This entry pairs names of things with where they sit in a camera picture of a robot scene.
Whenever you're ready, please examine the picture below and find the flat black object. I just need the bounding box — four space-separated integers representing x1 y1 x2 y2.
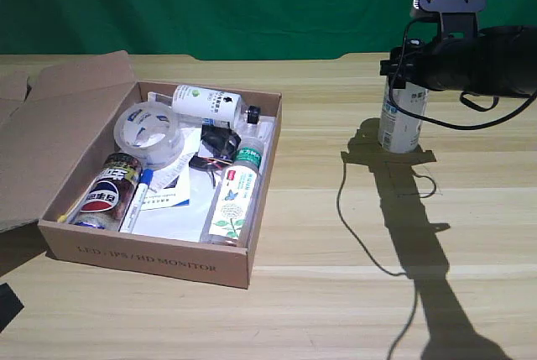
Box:
0 283 25 333

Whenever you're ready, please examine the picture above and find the brown cardboard box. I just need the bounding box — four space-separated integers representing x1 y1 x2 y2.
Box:
0 50 284 290

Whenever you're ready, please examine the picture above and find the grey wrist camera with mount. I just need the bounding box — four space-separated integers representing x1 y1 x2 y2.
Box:
409 0 487 40

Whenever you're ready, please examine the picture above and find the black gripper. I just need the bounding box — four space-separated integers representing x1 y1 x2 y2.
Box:
379 32 483 92

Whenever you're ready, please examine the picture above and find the clear adhesive tape roll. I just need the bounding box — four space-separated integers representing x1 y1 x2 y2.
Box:
112 101 186 170

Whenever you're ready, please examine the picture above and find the Pepsi cola bottle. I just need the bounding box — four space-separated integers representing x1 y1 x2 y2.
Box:
56 151 144 232

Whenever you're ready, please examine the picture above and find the white bottle with lychee print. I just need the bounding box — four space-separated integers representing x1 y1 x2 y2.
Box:
377 76 430 155

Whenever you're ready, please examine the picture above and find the clear bottle with butterfly label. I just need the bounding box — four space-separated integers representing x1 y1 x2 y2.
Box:
200 136 266 248

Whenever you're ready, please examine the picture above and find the green backdrop cloth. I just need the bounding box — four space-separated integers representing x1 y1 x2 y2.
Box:
0 0 537 61

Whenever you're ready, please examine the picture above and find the white marker with blue cap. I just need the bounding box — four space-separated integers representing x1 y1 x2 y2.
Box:
118 168 156 235

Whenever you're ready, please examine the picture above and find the white paper leaflet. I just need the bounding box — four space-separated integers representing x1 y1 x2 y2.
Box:
139 126 203 212

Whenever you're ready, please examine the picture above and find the black camera cable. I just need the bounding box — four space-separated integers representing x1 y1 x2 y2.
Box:
388 18 537 131

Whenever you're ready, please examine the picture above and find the clear plastic bag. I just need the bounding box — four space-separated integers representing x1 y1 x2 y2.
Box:
131 91 277 244

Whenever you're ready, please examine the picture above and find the small black fan with wires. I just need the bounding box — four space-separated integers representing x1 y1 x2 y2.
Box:
188 123 243 188

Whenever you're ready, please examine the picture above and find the white bottle with green logo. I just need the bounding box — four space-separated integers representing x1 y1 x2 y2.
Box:
170 83 263 128

